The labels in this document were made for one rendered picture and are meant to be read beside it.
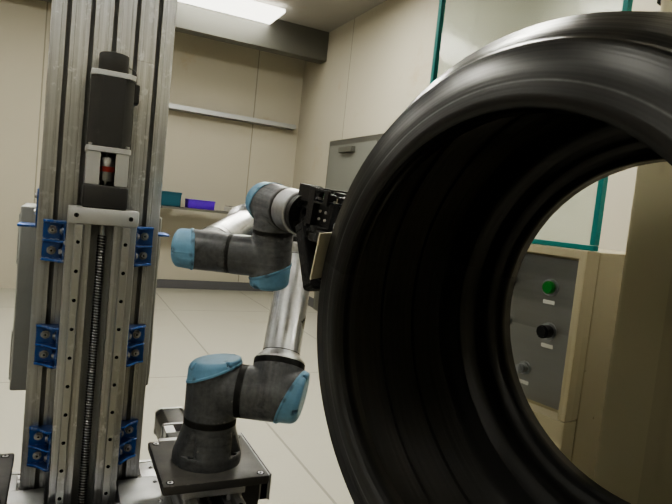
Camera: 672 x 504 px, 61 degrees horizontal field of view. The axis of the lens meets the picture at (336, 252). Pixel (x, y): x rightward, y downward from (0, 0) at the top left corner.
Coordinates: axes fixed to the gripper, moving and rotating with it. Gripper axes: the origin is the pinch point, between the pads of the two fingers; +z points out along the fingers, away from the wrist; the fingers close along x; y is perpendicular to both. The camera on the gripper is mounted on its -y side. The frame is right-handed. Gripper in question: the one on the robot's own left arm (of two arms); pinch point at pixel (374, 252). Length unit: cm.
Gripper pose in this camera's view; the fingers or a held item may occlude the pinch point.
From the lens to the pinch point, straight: 80.5
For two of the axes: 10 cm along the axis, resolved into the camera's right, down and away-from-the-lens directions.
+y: 1.8, -9.7, -1.5
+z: 5.7, 2.3, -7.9
